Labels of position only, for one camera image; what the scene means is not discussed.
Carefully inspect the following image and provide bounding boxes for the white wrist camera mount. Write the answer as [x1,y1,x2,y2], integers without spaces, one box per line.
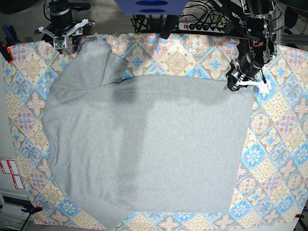
[235,79,272,94]
[35,19,95,50]

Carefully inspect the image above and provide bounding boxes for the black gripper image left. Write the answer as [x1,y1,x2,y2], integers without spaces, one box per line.
[47,21,93,53]

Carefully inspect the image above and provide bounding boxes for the grey T-shirt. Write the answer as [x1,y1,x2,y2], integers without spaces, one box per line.
[43,36,255,229]

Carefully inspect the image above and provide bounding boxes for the black orange clamp top left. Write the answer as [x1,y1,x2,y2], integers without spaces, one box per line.
[0,42,14,64]

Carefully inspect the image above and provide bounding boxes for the white red label stickers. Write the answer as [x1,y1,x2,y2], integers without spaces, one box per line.
[0,158,24,190]

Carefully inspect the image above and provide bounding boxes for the orange clamp bottom right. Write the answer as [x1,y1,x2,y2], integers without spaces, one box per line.
[295,214,305,219]

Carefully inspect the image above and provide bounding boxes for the black power strip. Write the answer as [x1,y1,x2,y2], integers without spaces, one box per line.
[178,22,224,33]

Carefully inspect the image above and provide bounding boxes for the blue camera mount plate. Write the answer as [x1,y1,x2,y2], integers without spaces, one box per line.
[116,0,188,15]

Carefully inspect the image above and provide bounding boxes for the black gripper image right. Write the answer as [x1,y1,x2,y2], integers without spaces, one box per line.
[226,54,264,91]

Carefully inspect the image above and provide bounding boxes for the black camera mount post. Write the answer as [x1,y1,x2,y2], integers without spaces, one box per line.
[159,15,179,39]

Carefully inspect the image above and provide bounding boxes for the blue clamp handle top left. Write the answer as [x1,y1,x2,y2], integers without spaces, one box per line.
[2,25,20,46]

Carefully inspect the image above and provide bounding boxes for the blue clamp bottom left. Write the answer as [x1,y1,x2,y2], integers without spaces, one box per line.
[21,206,42,215]

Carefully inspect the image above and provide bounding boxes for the black cable bundle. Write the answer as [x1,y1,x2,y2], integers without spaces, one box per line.
[130,14,154,34]

